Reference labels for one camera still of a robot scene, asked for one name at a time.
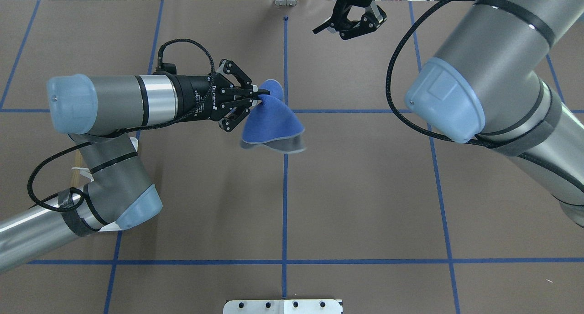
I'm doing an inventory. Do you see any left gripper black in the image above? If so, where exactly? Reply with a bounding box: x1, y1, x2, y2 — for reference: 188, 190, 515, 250
171, 59, 271, 132

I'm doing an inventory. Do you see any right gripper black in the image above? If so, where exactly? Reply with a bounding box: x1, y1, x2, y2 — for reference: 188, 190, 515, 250
313, 0, 387, 40

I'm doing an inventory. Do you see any blue grey towel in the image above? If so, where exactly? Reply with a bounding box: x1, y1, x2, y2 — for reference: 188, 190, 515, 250
240, 79, 306, 154

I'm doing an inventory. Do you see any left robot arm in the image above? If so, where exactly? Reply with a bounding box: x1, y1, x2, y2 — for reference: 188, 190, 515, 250
0, 60, 269, 272

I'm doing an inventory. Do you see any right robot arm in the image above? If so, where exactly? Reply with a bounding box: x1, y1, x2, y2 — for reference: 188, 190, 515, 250
385, 0, 584, 226

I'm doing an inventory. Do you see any white rack base tray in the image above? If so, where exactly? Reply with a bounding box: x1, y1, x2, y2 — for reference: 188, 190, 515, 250
92, 135, 150, 232

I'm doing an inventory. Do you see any outer wooden rack bar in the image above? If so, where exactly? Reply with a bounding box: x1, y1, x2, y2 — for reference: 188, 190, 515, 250
69, 150, 83, 187

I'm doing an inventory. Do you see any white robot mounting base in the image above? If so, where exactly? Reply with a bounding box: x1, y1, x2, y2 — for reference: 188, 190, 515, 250
223, 299, 344, 314

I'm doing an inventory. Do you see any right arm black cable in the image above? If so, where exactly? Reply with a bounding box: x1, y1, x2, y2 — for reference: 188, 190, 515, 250
386, 0, 511, 149

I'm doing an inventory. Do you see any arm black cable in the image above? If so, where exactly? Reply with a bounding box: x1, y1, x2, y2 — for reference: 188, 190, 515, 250
386, 0, 511, 149
27, 39, 216, 213

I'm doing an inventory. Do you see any white rack bracket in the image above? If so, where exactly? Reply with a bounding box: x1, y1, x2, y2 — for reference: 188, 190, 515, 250
71, 167, 94, 185

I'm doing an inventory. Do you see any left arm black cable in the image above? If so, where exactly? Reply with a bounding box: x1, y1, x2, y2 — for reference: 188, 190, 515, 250
27, 39, 216, 213

